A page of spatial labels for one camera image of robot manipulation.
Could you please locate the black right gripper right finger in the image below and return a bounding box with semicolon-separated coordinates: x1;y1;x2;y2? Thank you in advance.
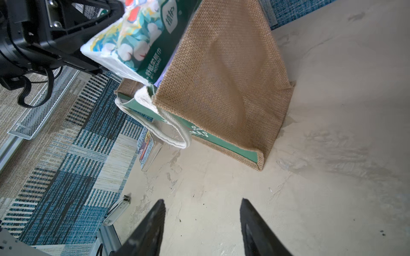
240;198;291;256

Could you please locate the colourful children's book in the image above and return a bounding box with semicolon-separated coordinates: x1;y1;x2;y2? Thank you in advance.
137;128;163;172

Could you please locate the white cartoon tissue pack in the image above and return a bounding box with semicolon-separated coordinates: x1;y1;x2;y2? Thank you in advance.
80;0;200;85

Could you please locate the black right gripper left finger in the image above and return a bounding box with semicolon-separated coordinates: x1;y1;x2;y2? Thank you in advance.
110;199;166;256

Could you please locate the green canvas Christmas bag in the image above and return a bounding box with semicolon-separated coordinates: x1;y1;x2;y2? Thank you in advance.
115;1;294;171

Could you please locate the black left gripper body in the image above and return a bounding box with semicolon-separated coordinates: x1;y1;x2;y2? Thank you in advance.
0;0;84;81

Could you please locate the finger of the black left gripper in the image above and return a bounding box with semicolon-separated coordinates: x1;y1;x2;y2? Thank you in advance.
48;1;124;42
28;43;106;75

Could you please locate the purple tissue pack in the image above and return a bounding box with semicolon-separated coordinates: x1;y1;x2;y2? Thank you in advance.
153;47;180;87

